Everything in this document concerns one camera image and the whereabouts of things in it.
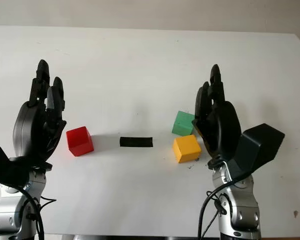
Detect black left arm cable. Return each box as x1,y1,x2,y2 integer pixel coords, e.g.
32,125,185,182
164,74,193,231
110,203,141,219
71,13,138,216
14,186,57,240

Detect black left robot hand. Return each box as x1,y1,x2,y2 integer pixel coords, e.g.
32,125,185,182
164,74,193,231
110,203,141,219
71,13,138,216
12,59,67,167

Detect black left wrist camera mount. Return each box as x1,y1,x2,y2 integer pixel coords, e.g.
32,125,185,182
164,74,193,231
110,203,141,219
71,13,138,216
0,140,32,189

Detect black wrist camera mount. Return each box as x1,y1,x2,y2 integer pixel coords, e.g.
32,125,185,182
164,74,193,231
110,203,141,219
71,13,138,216
0,140,32,189
224,123,286,181

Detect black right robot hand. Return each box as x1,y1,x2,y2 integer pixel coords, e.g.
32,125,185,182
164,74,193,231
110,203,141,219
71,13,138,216
191,64,242,161

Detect black tape strip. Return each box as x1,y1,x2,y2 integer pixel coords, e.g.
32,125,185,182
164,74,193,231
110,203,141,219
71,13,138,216
119,136,154,148

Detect red cube block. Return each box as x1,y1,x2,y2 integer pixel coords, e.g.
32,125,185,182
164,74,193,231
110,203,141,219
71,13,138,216
65,126,95,158

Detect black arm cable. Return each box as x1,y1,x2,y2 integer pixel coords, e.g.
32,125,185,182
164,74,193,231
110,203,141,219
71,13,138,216
14,186,57,240
197,174,251,240

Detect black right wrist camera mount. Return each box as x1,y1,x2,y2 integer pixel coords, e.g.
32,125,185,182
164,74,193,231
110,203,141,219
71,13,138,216
224,123,286,181

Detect yellow cube block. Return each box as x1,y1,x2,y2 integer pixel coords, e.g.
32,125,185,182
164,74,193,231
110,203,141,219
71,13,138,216
172,134,202,164

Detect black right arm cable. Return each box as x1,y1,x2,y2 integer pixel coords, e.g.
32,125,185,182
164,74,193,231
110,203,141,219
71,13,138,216
197,174,251,240

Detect green cube block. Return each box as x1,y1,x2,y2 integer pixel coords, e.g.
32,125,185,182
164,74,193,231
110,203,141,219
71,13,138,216
171,110,196,136

